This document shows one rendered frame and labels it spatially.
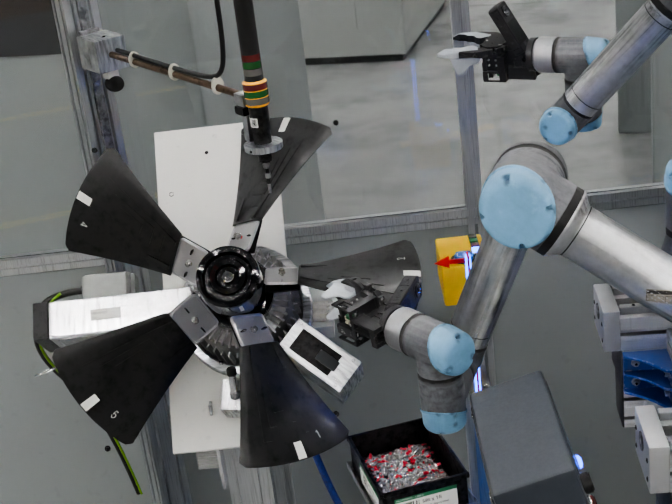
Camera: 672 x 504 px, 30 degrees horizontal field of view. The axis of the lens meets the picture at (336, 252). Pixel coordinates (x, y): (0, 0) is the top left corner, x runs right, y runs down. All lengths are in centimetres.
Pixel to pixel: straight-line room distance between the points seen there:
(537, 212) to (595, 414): 159
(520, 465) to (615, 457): 184
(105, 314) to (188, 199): 33
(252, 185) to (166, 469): 104
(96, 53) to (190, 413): 78
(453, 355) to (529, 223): 28
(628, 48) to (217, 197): 89
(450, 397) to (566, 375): 126
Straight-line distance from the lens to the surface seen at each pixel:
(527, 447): 166
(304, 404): 231
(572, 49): 264
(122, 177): 241
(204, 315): 236
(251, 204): 239
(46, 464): 346
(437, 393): 207
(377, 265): 236
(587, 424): 340
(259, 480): 268
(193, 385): 255
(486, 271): 209
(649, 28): 244
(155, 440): 319
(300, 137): 241
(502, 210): 186
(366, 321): 213
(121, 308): 250
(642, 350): 260
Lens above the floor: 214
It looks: 23 degrees down
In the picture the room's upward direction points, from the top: 7 degrees counter-clockwise
